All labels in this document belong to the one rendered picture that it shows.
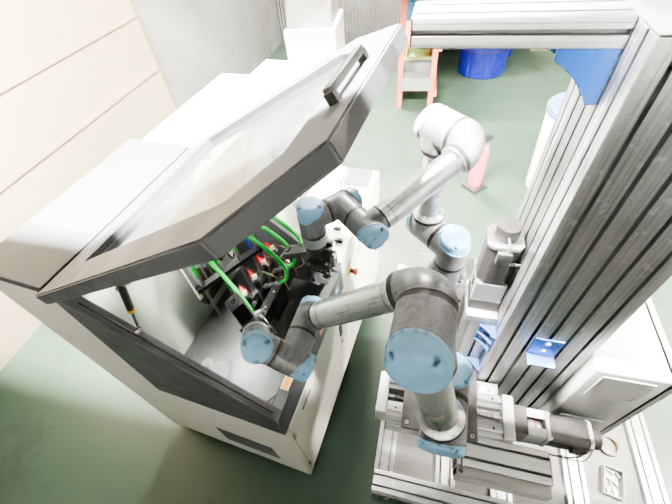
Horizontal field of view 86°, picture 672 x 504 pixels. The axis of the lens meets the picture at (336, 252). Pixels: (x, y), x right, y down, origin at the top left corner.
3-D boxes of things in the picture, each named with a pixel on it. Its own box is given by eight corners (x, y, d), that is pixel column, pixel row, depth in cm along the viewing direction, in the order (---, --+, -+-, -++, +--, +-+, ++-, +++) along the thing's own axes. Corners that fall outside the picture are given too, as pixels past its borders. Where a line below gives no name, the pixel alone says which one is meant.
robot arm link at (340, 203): (371, 219, 105) (340, 236, 102) (349, 199, 112) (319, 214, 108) (371, 198, 99) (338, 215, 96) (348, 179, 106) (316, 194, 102)
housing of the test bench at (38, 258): (219, 441, 208) (39, 288, 96) (178, 426, 215) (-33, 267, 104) (308, 261, 293) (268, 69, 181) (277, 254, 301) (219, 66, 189)
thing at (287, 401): (290, 424, 136) (281, 410, 124) (279, 421, 137) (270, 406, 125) (341, 293, 174) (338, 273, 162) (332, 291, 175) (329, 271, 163)
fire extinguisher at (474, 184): (485, 180, 343) (499, 130, 304) (486, 196, 328) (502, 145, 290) (460, 179, 347) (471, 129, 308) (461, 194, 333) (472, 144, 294)
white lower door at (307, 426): (313, 469, 186) (289, 429, 135) (308, 467, 186) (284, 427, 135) (350, 355, 225) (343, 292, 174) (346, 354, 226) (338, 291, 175)
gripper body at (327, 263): (330, 279, 114) (326, 254, 105) (305, 274, 116) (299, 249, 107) (338, 261, 119) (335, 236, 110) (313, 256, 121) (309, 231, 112)
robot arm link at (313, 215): (330, 203, 97) (303, 217, 94) (333, 232, 105) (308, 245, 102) (315, 189, 101) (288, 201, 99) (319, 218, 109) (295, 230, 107)
